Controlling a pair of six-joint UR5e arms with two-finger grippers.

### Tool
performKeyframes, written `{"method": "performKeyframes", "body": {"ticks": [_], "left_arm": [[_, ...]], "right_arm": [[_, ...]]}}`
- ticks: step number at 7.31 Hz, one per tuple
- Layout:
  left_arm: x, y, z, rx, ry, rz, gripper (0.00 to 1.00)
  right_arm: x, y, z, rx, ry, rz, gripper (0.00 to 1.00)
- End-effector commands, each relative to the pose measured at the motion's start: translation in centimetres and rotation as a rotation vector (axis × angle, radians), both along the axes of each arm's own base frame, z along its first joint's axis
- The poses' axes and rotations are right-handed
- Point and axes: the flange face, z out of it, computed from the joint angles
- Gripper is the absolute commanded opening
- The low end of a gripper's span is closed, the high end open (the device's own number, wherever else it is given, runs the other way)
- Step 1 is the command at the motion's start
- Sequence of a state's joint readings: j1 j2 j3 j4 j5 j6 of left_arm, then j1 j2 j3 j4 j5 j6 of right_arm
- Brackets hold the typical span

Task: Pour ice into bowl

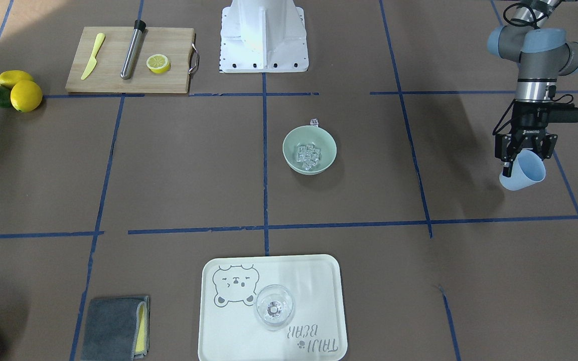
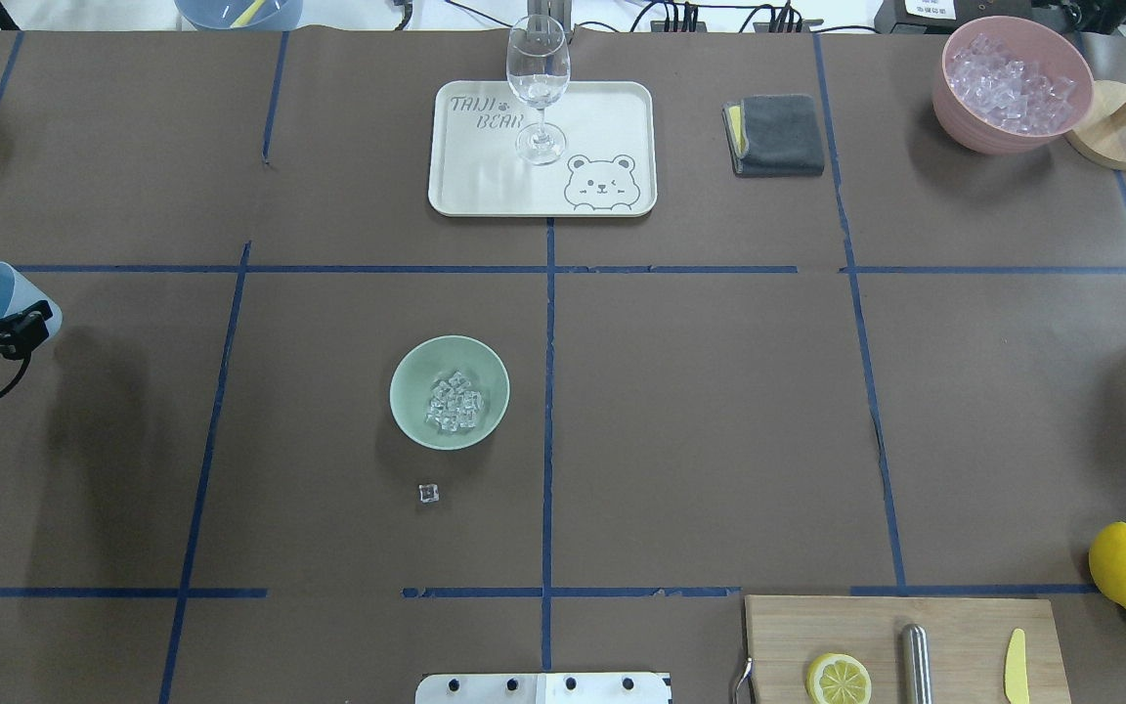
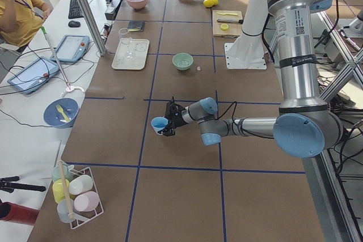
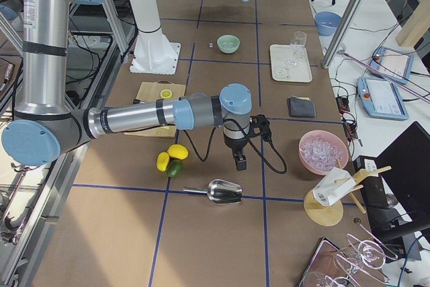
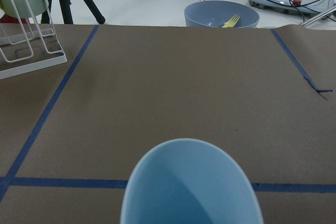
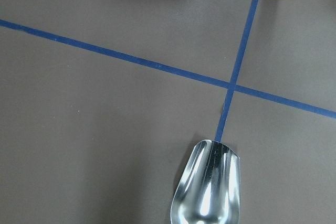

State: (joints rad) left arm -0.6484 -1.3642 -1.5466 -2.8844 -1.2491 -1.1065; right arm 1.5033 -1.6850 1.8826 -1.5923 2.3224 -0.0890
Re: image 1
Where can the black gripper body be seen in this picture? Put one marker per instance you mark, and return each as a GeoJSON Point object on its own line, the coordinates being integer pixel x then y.
{"type": "Point", "coordinates": [526, 125]}

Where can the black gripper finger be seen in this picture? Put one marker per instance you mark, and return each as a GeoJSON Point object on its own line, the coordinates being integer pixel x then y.
{"type": "Point", "coordinates": [547, 145]}
{"type": "Point", "coordinates": [506, 151]}

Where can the light blue cup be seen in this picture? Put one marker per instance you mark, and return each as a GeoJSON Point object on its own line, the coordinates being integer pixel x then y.
{"type": "Point", "coordinates": [526, 170]}

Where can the green bowl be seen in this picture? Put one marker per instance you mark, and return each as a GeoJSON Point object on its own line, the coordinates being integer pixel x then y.
{"type": "Point", "coordinates": [308, 134]}

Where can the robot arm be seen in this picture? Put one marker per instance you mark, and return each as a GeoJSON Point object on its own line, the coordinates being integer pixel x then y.
{"type": "Point", "coordinates": [542, 55]}

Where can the ice cubes in green bowl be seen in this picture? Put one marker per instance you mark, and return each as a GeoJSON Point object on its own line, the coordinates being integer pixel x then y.
{"type": "Point", "coordinates": [307, 156]}

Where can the clear glass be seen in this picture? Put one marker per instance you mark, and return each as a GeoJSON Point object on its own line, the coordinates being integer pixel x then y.
{"type": "Point", "coordinates": [275, 307]}

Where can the cream bear tray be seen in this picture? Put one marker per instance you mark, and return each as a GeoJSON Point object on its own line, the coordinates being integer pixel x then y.
{"type": "Point", "coordinates": [229, 329]}

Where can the wooden cutting board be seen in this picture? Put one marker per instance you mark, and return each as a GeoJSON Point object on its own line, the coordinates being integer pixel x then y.
{"type": "Point", "coordinates": [174, 43]}

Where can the half lemon slice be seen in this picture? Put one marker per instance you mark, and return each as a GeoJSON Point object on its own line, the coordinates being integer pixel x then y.
{"type": "Point", "coordinates": [158, 63]}

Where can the steel muddler black tip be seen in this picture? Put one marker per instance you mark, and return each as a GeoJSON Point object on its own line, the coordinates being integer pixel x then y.
{"type": "Point", "coordinates": [134, 48]}

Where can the yellow plastic knife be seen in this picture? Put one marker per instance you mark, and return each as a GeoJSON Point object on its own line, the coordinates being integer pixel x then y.
{"type": "Point", "coordinates": [92, 62]}

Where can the grey yellow cloth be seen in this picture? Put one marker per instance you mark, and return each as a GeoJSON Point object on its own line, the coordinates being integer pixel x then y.
{"type": "Point", "coordinates": [117, 328]}

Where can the yellow lemon round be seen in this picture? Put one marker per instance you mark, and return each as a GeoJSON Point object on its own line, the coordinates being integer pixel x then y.
{"type": "Point", "coordinates": [26, 96]}

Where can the yellow lemon upper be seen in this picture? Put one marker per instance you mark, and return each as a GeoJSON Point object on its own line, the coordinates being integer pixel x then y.
{"type": "Point", "coordinates": [10, 78]}

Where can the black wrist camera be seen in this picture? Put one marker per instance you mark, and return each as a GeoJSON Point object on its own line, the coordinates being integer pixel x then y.
{"type": "Point", "coordinates": [559, 113]}

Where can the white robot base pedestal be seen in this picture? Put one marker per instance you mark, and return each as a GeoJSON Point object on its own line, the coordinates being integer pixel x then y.
{"type": "Point", "coordinates": [263, 37]}

